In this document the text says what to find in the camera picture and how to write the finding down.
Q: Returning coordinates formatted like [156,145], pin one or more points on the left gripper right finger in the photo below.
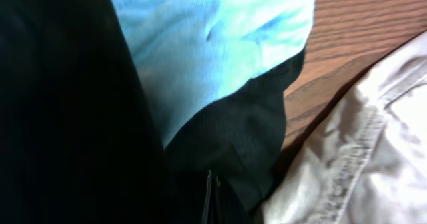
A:
[217,202]

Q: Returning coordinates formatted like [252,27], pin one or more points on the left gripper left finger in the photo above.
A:
[206,205]

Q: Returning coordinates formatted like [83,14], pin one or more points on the beige khaki shorts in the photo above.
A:
[365,163]

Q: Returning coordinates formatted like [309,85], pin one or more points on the black t-shirt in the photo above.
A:
[78,141]

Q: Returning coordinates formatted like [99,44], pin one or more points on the light blue t-shirt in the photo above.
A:
[190,53]

